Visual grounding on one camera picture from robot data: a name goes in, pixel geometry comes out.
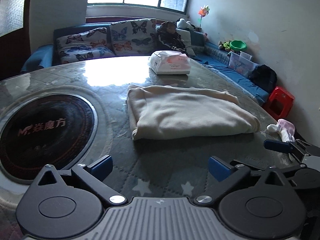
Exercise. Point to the butterfly cushion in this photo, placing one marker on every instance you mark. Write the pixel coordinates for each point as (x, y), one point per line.
(92, 44)
(133, 37)

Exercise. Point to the green plastic bowl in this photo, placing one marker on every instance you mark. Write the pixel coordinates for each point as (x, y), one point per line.
(237, 45)

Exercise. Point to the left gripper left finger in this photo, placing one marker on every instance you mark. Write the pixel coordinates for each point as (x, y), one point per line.
(90, 178)

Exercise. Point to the pink white tissue pack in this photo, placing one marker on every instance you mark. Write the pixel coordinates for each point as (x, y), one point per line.
(166, 62)

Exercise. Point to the left butterfly cushion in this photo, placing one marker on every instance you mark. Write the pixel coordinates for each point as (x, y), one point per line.
(92, 44)

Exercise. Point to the cream beige sweatshirt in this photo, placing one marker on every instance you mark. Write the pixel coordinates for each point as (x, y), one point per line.
(165, 112)

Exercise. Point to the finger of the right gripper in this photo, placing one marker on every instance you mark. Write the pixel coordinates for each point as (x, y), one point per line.
(278, 146)

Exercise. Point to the black round induction cooktop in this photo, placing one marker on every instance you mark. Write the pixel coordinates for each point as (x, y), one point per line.
(53, 129)

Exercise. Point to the black bag on sofa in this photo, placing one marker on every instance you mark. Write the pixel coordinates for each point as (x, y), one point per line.
(264, 77)

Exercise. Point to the red plastic stool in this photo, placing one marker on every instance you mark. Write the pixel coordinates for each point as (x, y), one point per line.
(279, 103)

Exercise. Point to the dark clothed doll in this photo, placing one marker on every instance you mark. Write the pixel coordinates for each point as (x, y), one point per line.
(167, 38)

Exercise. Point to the blue sofa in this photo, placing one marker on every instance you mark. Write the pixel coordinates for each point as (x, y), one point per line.
(198, 49)

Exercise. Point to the clear plastic storage box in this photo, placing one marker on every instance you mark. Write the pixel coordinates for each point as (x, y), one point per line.
(241, 65)

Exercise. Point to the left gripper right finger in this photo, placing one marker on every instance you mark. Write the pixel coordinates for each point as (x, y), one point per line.
(229, 178)

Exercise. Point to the right butterfly cushion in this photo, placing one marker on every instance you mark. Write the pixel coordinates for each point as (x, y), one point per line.
(133, 37)

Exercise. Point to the pink white small cloth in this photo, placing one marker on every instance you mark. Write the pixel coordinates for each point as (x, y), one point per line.
(284, 128)

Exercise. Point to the brown wooden door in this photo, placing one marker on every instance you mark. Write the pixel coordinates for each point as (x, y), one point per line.
(15, 40)

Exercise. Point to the white plush toy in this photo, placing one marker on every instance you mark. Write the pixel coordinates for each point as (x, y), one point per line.
(184, 25)

